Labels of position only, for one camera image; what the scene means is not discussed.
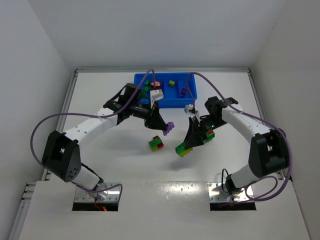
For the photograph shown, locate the purple butterfly lego brick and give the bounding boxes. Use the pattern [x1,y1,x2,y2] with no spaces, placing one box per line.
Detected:
[162,121,175,136]

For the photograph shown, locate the green lime lego stack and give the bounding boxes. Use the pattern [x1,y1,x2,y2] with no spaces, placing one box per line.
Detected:
[175,141,193,158]

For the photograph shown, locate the large lego block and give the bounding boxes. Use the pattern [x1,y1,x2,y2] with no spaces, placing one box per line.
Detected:
[148,135,164,152]

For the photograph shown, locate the red flower lego brick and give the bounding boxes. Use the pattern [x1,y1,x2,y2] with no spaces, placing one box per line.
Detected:
[150,80,162,90]

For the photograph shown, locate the purple paw lego brick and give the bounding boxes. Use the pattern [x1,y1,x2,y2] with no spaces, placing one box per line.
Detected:
[179,87,188,99]

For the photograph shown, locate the lime lego brick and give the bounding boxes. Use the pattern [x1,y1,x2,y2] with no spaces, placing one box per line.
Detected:
[168,80,175,88]

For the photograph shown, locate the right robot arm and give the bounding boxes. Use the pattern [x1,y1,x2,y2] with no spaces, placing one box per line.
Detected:
[175,96,289,195]

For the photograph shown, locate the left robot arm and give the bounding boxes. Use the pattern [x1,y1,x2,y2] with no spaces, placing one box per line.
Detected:
[41,83,174,193]

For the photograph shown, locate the small stacked lego block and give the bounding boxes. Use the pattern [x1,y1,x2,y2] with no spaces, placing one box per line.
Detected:
[204,130,215,143]

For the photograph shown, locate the blue plastic sorting bin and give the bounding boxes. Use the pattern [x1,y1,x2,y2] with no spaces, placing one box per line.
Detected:
[132,72,198,110]

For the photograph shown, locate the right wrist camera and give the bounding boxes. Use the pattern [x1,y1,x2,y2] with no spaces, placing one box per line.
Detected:
[184,104,200,120]

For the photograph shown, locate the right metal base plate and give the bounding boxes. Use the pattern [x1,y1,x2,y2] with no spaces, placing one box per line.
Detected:
[207,182,254,204]

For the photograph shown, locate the metal base plate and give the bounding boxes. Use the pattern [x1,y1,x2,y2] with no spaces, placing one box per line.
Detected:
[74,182,122,204]
[207,182,254,204]

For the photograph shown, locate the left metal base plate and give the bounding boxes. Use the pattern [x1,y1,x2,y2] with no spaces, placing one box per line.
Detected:
[74,182,122,204]

